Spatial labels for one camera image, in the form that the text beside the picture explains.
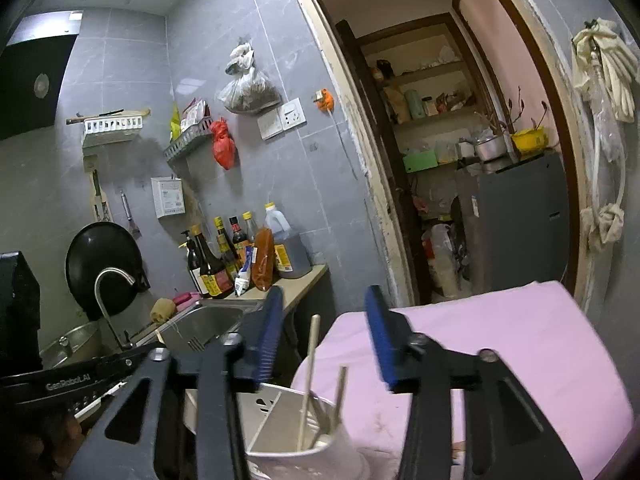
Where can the wooden shelf unit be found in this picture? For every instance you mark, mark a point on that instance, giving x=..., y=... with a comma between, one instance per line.
x=425, y=75

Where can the yellow pot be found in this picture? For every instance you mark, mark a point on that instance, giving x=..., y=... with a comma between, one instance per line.
x=529, y=141

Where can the grey wall shelf rack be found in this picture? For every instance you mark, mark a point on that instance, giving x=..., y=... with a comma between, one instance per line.
x=187, y=142

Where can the bunch of seasoning packets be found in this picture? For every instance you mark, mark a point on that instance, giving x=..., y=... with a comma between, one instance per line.
x=192, y=115

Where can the black frying pan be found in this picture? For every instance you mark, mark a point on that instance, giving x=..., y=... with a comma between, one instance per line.
x=105, y=255

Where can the orange wall hook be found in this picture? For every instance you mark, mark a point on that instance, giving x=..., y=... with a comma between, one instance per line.
x=325, y=100

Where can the metal fork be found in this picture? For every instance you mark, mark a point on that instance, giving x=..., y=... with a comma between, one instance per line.
x=197, y=345

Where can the person's left hand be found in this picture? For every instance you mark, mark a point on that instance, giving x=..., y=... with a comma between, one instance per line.
x=57, y=442

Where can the blue white packet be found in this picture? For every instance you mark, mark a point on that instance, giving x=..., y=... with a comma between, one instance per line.
x=244, y=275

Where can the wooden door frame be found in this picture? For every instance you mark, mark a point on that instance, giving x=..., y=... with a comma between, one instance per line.
x=384, y=220

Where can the chrome faucet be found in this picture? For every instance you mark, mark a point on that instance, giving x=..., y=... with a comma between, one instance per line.
x=112, y=276

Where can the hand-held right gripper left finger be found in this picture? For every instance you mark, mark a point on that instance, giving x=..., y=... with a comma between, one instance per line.
x=267, y=340

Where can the wooden chopstick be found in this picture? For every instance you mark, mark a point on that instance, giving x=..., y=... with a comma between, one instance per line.
x=310, y=360
x=337, y=395

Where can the cream rubber gloves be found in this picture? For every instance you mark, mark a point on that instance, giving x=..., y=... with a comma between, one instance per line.
x=610, y=60

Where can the dark pump bottle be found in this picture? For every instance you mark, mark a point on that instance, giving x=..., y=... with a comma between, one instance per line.
x=194, y=270

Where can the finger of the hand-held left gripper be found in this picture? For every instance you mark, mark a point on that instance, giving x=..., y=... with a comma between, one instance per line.
x=120, y=366

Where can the clear plastic bag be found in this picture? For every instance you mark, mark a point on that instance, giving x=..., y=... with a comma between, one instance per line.
x=607, y=120

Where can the pink dish cloth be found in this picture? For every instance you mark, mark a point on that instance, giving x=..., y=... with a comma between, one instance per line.
x=186, y=298

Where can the green box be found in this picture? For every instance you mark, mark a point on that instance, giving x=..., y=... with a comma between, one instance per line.
x=420, y=161

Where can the yellow cap clear bottle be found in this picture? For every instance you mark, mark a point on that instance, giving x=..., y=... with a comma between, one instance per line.
x=248, y=227

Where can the pink table cloth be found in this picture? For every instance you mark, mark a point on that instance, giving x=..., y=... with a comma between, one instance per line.
x=500, y=350

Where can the grey refrigerator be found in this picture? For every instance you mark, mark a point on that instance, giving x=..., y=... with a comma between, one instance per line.
x=515, y=225

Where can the dark sauce bottle yellow label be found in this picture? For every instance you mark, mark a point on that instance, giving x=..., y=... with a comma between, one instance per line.
x=215, y=275

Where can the green thermos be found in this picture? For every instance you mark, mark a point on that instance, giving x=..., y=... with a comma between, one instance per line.
x=412, y=105

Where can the stainless steel sink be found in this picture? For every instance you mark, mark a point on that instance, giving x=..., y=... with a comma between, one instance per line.
x=210, y=320

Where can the white wall socket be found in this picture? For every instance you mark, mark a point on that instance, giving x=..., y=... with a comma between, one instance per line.
x=292, y=115

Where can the yellow loofah sponge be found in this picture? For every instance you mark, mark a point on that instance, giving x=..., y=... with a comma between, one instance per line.
x=161, y=311

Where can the wooden stick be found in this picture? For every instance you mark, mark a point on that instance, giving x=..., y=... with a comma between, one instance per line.
x=75, y=120

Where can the white wall basket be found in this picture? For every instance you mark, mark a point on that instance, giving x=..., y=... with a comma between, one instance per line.
x=112, y=125

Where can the white plastic utensil caddy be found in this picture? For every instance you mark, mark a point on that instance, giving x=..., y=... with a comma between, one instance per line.
x=325, y=460

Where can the orange seasoning packet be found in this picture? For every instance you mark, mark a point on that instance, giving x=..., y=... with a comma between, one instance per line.
x=263, y=260

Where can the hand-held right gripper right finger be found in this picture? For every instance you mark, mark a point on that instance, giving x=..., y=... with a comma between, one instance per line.
x=382, y=340

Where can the white wall switch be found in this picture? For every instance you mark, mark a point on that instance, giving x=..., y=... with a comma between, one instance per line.
x=270, y=125

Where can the red plastic bag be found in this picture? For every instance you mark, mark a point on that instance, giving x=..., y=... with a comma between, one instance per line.
x=223, y=145

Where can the white plastic sack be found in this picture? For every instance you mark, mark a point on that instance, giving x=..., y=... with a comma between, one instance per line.
x=445, y=265

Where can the yellow cap sauce bottle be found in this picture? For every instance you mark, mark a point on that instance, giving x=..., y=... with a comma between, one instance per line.
x=225, y=245

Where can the white jar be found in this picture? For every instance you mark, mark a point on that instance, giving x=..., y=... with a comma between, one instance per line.
x=427, y=106

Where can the induction cooker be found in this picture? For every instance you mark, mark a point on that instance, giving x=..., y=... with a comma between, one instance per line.
x=100, y=400

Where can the clear bag of dried goods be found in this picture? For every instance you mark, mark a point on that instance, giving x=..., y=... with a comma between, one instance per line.
x=247, y=92

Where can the red cap sauce bottle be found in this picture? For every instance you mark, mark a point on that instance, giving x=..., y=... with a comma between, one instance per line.
x=237, y=237

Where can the knotted cream cloth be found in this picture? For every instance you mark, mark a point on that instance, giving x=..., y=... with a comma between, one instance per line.
x=605, y=227

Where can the large cooking oil jug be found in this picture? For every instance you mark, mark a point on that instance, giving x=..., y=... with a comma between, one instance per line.
x=290, y=250

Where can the beige kitchen counter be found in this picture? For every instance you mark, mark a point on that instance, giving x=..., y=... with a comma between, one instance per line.
x=300, y=280

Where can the dry plant twigs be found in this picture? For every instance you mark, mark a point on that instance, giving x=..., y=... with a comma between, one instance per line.
x=510, y=110

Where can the aluminium pot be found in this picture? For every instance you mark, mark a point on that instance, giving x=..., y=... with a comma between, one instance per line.
x=490, y=146

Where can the black range hood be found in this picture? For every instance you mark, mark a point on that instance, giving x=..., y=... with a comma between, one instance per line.
x=30, y=90

